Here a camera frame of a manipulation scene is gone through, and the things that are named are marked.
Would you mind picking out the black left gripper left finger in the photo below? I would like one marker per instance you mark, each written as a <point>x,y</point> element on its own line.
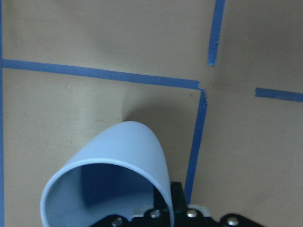
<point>158,201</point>

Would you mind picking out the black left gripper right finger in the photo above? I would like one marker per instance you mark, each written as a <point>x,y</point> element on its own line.
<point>178,198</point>

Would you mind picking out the light blue plastic cup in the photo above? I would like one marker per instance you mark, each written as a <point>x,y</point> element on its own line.
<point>114,174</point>

